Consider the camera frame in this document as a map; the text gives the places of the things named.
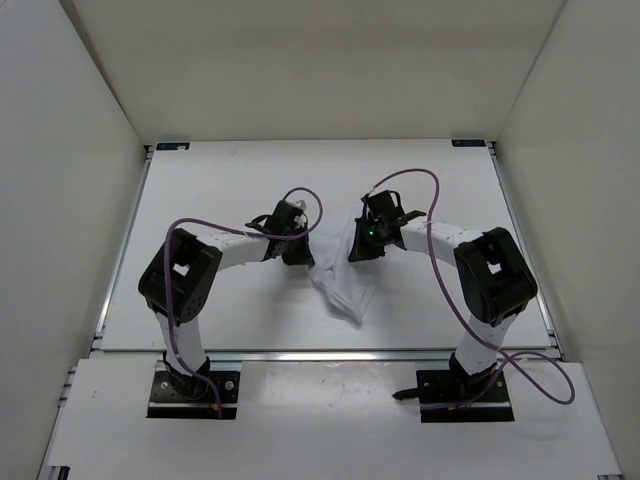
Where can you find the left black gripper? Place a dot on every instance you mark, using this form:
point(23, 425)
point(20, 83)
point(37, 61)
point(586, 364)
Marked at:
point(301, 257)

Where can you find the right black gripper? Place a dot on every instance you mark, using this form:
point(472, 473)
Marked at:
point(361, 250)

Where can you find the white skirt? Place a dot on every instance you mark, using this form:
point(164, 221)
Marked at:
point(347, 287)

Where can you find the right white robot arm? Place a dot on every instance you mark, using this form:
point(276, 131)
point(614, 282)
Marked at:
point(495, 280)

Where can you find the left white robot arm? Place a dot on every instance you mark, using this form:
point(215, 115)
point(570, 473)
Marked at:
point(177, 283)

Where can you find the right corner label sticker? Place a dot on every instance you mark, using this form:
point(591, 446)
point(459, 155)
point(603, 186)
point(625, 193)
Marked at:
point(468, 143)

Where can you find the corner label sticker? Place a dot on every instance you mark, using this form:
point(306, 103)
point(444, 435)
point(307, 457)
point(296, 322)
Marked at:
point(172, 146)
point(468, 143)

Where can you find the left corner label sticker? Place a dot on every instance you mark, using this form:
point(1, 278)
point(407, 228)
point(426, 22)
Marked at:
point(172, 146)

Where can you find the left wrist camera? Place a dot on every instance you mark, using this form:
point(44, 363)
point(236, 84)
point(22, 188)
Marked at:
point(299, 216)

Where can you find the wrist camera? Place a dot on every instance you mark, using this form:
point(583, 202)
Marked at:
point(299, 216)
point(383, 205)

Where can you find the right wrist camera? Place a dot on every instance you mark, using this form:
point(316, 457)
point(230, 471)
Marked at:
point(383, 205)

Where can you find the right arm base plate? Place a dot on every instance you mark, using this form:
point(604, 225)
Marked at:
point(441, 401)

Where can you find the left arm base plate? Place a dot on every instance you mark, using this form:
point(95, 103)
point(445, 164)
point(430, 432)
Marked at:
point(170, 398)

